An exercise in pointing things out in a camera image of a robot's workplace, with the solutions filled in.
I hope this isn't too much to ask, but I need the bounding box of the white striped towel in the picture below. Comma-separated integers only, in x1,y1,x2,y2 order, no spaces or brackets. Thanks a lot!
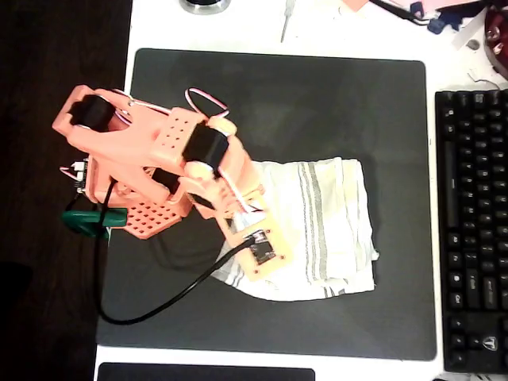
210,156,380,302

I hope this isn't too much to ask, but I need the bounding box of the dark grey desk mat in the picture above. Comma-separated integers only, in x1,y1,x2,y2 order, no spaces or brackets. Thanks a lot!
94,47,437,362

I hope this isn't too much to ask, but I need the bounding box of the green table clamp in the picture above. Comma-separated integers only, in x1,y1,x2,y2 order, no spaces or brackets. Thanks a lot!
61,206,129,241

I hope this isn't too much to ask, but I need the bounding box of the motor controller board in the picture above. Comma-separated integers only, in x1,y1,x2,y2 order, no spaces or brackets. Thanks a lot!
59,156,90,195

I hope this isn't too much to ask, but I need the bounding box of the black flat pad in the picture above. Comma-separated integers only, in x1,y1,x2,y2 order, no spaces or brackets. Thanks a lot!
97,361,317,381

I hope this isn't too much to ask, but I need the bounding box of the round metal cup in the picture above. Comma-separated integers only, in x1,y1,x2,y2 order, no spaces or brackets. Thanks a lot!
178,0,232,16

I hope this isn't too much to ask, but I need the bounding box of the black keyboard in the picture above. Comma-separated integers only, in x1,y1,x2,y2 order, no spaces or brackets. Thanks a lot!
434,89,508,374

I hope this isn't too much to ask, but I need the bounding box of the black pen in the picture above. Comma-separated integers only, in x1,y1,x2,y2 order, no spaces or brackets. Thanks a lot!
368,0,432,25

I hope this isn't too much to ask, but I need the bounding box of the blue plastic object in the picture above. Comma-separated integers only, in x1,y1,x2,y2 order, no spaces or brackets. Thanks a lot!
427,10,464,36

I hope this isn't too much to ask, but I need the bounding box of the pink paper sheet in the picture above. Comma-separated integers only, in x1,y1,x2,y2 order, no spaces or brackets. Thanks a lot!
391,0,489,11

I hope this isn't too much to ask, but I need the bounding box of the dark red bowl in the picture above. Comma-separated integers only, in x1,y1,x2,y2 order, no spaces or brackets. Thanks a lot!
483,6,508,76

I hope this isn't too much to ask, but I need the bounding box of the white red servo wire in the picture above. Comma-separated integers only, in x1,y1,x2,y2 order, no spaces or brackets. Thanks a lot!
110,87,263,215

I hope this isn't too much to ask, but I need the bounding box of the orange camera mount plate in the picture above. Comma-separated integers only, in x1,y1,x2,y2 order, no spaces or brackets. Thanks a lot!
219,211,295,283

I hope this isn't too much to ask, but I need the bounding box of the orange perforated base plate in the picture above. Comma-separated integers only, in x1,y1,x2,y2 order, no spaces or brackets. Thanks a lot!
118,198,191,241

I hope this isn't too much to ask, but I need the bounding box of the black camera cable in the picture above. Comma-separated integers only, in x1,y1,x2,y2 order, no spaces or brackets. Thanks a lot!
97,178,263,325

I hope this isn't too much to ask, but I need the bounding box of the white-handled screwdriver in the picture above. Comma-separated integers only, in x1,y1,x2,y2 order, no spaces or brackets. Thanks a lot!
279,0,297,44

